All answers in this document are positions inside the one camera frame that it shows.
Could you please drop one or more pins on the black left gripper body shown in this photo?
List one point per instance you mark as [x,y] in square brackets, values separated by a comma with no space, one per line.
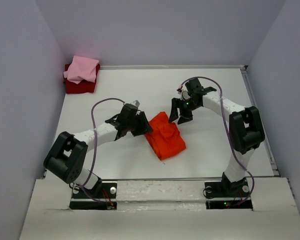
[131,125]

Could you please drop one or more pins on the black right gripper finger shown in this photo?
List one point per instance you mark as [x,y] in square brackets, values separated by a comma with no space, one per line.
[174,114]
[185,117]

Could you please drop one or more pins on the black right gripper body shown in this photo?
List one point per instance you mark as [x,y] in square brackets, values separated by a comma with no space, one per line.
[190,104]

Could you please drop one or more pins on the orange t shirt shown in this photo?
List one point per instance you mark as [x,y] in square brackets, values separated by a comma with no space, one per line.
[165,139]

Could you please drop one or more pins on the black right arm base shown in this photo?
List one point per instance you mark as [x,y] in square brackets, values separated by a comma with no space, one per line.
[219,199]

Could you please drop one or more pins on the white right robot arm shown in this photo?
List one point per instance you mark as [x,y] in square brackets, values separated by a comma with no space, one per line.
[243,128]

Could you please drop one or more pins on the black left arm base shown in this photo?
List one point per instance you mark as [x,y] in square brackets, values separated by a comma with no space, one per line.
[104,199]

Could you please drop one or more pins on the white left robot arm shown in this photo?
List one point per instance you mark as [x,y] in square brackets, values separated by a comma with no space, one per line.
[67,155]

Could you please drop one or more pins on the dark red folded t shirt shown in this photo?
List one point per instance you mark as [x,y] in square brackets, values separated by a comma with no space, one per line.
[82,87]

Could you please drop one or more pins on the pink folded t shirt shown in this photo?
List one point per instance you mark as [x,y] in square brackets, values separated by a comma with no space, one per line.
[81,69]

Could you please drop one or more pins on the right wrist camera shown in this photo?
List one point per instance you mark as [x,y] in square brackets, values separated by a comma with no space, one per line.
[184,95]

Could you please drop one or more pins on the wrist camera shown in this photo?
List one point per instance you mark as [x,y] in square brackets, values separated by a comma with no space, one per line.
[136,103]
[184,95]

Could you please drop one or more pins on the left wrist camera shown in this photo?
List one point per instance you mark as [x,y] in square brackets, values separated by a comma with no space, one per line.
[136,103]

